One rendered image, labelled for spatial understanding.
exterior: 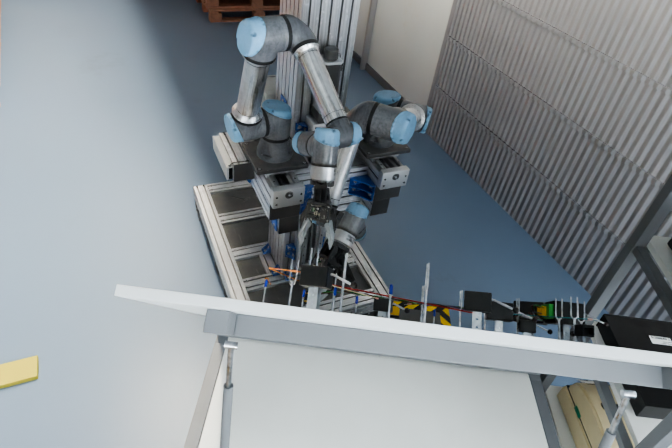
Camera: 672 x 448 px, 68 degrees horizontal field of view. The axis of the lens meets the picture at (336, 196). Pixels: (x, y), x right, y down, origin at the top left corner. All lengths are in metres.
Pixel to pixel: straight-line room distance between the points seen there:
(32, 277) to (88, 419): 1.01
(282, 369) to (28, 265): 2.05
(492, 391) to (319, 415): 0.62
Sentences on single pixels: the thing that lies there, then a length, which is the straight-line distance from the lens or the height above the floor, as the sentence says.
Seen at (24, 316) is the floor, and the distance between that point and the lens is 3.22.
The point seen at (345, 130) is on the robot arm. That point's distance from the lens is 1.59.
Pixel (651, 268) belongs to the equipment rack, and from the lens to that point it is 1.65.
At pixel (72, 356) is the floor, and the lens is 2.97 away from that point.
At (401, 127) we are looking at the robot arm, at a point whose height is 1.51.
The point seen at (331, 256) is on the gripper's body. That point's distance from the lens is 1.66.
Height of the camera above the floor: 2.34
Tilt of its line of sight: 38 degrees down
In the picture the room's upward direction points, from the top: 9 degrees clockwise
